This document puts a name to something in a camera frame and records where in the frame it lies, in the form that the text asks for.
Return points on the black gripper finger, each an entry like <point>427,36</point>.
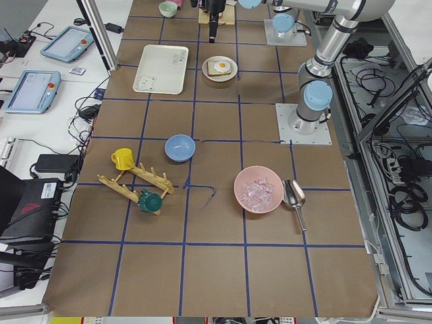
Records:
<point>213,26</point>

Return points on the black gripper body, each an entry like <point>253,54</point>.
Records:
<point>213,7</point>

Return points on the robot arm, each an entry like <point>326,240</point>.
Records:
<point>284,19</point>
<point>315,93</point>

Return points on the cream round plate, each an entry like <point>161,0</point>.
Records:
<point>224,78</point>

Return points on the bread slice under egg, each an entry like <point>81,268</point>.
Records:
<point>211,71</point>

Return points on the wooden cutting board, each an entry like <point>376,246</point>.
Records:
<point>225,18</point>

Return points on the pink cloth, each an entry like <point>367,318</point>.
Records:
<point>179,3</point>

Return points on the fried egg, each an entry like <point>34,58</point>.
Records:
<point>222,67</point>

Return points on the light green bowl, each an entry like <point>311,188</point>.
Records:
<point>168,9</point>

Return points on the cream bear tray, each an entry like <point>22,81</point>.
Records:
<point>161,70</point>

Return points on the small power brick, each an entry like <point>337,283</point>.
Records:
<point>114,28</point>

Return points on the blue bowl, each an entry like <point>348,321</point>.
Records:
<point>180,148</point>

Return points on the small card pack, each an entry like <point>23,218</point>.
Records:
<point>77,71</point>

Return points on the far teach pendant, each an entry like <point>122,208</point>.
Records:
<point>68,45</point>

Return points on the teach pendant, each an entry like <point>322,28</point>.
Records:
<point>68,45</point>
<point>34,92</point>

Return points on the yellow mug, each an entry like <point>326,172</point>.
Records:
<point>123,159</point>

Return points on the pink bowl with ice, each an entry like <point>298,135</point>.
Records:
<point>258,189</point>

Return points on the metal scoop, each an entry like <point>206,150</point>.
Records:
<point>294,199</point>

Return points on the dark green mug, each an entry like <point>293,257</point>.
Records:
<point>149,202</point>

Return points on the near teach pendant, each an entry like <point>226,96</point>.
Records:
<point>34,92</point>

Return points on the black power adapter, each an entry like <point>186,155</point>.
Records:
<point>52,163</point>

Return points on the black computer box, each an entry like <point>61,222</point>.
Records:
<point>28,216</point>

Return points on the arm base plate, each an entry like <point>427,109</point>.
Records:
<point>295,38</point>
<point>294,130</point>

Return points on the aluminium frame post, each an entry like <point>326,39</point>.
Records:
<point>92,17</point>

